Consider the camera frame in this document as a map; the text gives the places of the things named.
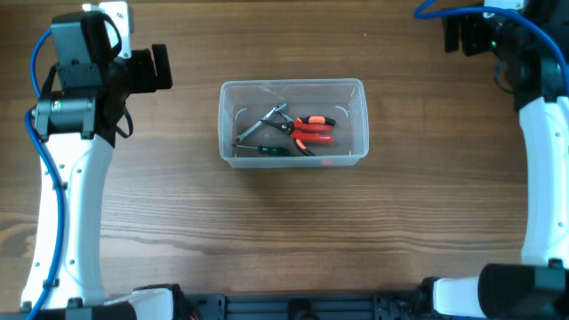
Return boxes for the orange black needle-nose pliers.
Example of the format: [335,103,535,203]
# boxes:
[276,116,336,156]

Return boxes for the silver metal wrench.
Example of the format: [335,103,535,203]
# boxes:
[234,103,287,143]

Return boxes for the clear plastic container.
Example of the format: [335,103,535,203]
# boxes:
[218,78,369,169]

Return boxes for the left blue cable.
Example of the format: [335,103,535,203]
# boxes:
[23,27,68,320]

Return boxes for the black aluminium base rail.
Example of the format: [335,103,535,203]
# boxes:
[186,291,443,320]

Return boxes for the green handle screwdriver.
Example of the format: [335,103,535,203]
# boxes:
[232,143,291,156]

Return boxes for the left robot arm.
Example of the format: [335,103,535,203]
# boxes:
[20,1,191,319]

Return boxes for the red handle cutters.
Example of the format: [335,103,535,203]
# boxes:
[262,116,336,143]

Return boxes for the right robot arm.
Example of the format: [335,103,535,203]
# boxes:
[413,1,568,319]

